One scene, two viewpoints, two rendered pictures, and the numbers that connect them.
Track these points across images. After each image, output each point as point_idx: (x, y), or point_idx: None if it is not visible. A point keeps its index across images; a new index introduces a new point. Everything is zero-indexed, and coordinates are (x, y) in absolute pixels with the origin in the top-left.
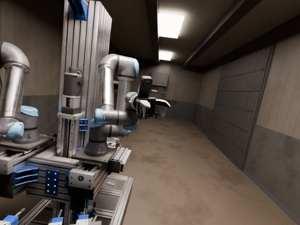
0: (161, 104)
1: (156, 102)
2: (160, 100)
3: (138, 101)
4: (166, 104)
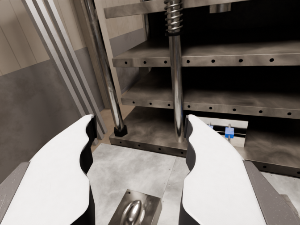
0: (91, 153)
1: (92, 192)
2: (32, 198)
3: (277, 193)
4: (95, 120)
